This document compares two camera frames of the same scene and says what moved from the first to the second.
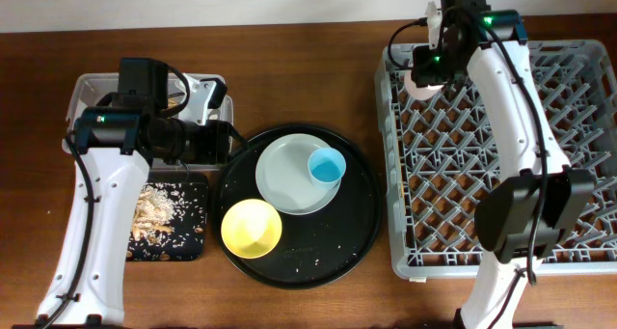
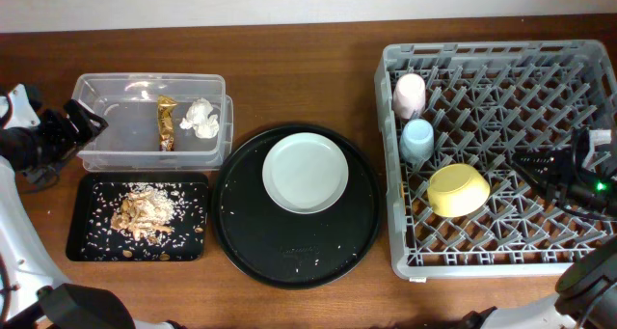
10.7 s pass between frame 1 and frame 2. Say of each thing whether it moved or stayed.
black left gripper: moved
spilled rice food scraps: stayed
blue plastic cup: moved
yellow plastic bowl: moved
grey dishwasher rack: stayed
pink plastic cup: moved
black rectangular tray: stayed
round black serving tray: stayed
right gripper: moved
